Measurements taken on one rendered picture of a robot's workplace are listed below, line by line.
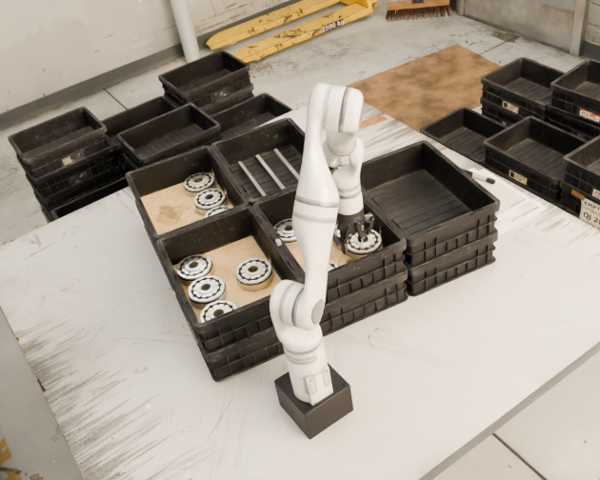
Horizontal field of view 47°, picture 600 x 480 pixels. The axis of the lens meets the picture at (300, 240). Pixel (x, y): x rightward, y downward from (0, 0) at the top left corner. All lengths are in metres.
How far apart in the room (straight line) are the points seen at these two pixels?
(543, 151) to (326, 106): 1.91
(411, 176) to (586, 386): 1.04
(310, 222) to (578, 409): 1.55
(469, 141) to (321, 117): 2.11
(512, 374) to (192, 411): 0.82
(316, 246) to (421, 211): 0.75
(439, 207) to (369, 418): 0.71
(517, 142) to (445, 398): 1.68
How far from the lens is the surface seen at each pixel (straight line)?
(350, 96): 1.38
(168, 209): 2.29
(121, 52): 5.20
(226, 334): 1.77
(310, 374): 1.59
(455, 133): 3.50
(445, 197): 2.15
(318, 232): 1.40
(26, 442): 2.94
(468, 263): 2.05
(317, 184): 1.39
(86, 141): 3.39
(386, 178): 2.21
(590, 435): 2.63
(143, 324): 2.11
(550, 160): 3.13
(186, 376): 1.93
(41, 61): 5.04
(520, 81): 3.72
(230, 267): 2.00
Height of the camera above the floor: 2.14
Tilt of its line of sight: 40 degrees down
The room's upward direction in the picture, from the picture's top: 10 degrees counter-clockwise
